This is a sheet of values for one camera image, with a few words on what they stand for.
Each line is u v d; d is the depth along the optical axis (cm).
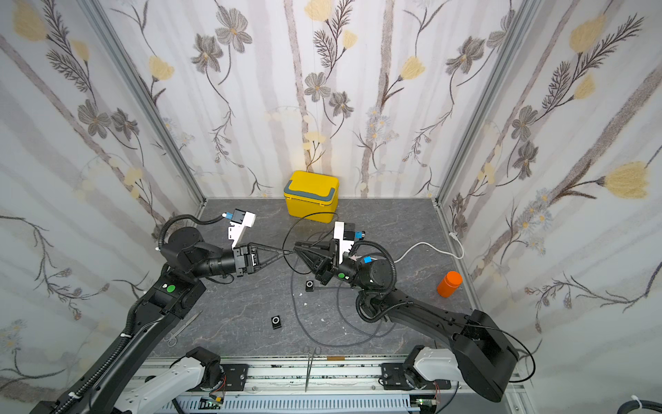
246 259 54
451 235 112
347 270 58
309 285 93
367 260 58
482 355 41
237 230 56
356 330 84
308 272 88
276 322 84
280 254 58
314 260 57
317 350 80
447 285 84
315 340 82
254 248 57
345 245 55
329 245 58
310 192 104
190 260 49
